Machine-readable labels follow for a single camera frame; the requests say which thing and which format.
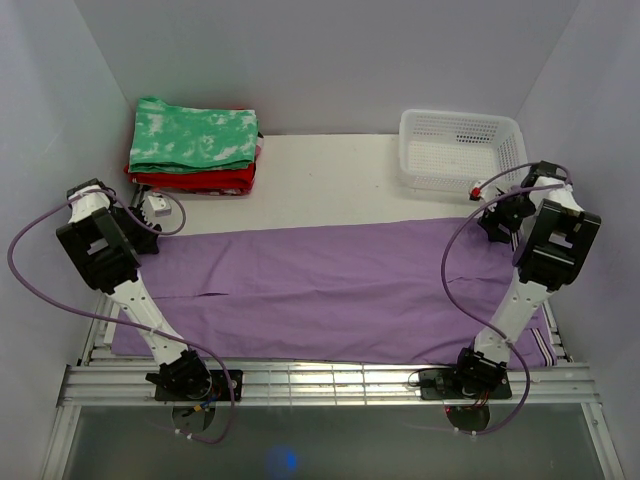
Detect red folded garment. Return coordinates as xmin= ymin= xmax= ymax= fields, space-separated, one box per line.
xmin=124 ymin=132 xmax=264 ymax=196

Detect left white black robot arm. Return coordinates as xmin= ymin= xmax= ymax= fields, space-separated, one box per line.
xmin=56 ymin=179 xmax=213 ymax=400

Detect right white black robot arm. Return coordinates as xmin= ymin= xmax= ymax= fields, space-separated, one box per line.
xmin=451 ymin=161 xmax=602 ymax=397

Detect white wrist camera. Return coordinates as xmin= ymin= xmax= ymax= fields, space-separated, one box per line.
xmin=142 ymin=193 xmax=172 ymax=218
xmin=469 ymin=180 xmax=502 ymax=203

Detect aluminium rail frame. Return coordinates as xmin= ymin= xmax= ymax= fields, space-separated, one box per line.
xmin=40 ymin=189 xmax=626 ymax=480

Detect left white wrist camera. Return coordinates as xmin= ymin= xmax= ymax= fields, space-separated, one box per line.
xmin=142 ymin=193 xmax=172 ymax=218

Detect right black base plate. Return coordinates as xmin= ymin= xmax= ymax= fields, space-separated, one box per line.
xmin=417 ymin=367 xmax=512 ymax=401

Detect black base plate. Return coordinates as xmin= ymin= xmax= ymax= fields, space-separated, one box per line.
xmin=417 ymin=367 xmax=512 ymax=401
xmin=153 ymin=369 xmax=244 ymax=403

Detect white perforated plastic basket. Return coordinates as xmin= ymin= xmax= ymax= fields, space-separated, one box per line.
xmin=398 ymin=109 xmax=528 ymax=194

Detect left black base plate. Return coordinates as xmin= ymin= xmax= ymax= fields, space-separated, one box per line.
xmin=153 ymin=369 xmax=244 ymax=403

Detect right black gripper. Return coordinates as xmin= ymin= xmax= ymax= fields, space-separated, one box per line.
xmin=476 ymin=187 xmax=536 ymax=246

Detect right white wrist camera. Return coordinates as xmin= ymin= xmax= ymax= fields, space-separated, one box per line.
xmin=469 ymin=180 xmax=502 ymax=203

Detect purple trousers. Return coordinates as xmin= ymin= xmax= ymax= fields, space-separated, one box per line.
xmin=110 ymin=217 xmax=557 ymax=369

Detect green white patterned folded garment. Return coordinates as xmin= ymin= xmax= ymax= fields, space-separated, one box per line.
xmin=128 ymin=97 xmax=259 ymax=174

